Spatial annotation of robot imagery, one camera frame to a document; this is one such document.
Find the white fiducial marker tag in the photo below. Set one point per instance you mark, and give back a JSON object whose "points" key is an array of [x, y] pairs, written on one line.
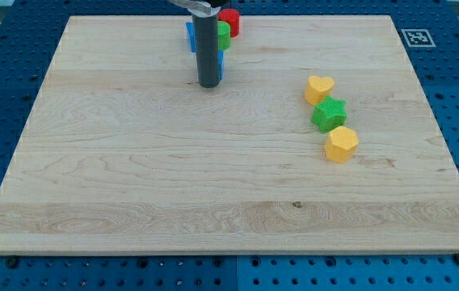
{"points": [[418, 38]]}

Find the green star block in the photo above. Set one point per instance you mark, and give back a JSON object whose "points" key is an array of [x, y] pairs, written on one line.
{"points": [[329, 114]]}

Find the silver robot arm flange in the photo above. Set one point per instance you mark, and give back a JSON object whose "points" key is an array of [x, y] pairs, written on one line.
{"points": [[201, 8]]}

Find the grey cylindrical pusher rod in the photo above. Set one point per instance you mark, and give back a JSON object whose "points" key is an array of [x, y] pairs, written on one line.
{"points": [[206, 42]]}

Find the green cylinder block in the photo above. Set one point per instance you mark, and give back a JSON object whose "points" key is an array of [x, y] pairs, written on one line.
{"points": [[224, 35]]}

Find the red cylinder block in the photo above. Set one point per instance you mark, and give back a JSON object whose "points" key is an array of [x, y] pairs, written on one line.
{"points": [[232, 17]]}

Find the yellow hexagon block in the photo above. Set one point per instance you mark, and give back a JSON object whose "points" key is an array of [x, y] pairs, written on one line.
{"points": [[341, 144]]}

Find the light wooden board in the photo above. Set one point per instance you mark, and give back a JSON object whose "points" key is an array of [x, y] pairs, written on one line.
{"points": [[124, 153]]}

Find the yellow heart block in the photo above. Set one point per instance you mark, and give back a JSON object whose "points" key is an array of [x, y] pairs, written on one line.
{"points": [[318, 88]]}

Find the blue flat block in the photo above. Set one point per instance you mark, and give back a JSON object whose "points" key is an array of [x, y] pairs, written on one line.
{"points": [[191, 37]]}

